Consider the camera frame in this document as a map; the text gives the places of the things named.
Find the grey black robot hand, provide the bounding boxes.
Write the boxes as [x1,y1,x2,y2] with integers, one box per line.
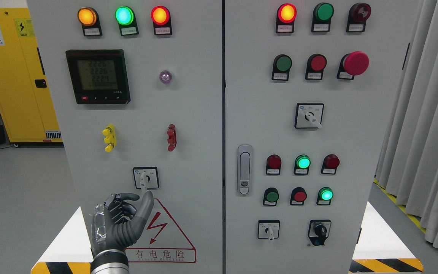
[91,191,154,257]

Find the white rotary selector switch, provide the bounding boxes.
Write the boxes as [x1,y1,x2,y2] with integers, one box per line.
[132,167,160,190]

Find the dark red indicator light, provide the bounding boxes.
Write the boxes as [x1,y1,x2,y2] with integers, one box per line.
[265,155,282,175]

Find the green lit indicator light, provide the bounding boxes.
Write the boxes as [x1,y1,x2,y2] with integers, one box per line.
[114,6,139,36]

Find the amber indicator light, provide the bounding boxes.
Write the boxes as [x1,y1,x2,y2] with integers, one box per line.
[78,7,102,37]

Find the red lit indicator light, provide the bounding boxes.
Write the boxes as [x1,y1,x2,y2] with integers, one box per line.
[151,5,173,36]

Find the dark green indicator light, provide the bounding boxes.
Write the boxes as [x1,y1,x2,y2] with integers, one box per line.
[311,2,334,33]

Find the red electric hazard sticker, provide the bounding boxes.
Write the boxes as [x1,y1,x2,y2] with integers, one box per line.
[126,198,197,263]

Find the black digital power meter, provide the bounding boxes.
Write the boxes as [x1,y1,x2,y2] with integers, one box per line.
[65,49,130,105]

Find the white rotary selector lower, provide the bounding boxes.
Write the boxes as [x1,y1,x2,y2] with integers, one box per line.
[257,220,281,241]

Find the white rotary selector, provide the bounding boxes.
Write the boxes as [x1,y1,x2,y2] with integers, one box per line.
[257,220,281,241]
[294,103,324,130]

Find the small purple indicator lamp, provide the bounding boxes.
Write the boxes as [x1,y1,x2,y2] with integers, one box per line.
[159,70,173,84]

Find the green push button lower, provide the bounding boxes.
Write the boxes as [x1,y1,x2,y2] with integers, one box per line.
[262,187,279,206]

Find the green push button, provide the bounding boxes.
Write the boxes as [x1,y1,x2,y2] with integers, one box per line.
[262,187,279,206]
[271,54,292,81]

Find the grey electrical control cabinet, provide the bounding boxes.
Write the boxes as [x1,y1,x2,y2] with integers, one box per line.
[27,0,420,274]

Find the red push button lower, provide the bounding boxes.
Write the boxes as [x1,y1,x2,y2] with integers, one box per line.
[290,187,307,206]

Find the red push button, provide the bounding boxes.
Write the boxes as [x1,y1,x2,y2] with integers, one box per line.
[290,187,307,206]
[305,54,327,80]

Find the green lit indicator middle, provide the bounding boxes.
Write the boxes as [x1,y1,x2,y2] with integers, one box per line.
[294,154,311,175]

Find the green lit button lower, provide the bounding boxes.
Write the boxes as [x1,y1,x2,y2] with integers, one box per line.
[316,187,333,206]

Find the yellow safety cabinet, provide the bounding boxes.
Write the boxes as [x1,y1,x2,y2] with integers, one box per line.
[0,8,62,143]

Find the white rotary selector upper right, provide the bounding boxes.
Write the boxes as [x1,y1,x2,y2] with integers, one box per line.
[294,103,324,130]

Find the dark red indicator right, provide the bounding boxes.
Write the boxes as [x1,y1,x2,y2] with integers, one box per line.
[321,154,340,175]

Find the red lit indicator right door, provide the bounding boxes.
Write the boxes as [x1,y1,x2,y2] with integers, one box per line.
[275,3,297,33]

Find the red emergency stop button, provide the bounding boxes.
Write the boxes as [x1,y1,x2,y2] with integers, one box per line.
[336,51,370,80]

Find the grey curtain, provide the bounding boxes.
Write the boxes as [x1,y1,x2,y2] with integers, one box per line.
[375,0,438,248]

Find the dark red buzzer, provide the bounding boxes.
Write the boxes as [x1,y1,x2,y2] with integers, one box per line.
[346,2,371,33]

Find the yellow terminal post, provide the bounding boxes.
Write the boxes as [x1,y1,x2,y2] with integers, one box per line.
[102,124,117,153]

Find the red terminal post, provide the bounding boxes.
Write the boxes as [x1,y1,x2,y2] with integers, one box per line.
[167,124,177,151]

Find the silver cabinet door handle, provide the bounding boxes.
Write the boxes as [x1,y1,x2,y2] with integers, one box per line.
[237,145,253,196]

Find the black key selector switch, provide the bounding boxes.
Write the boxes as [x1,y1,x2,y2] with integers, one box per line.
[308,220,332,246]

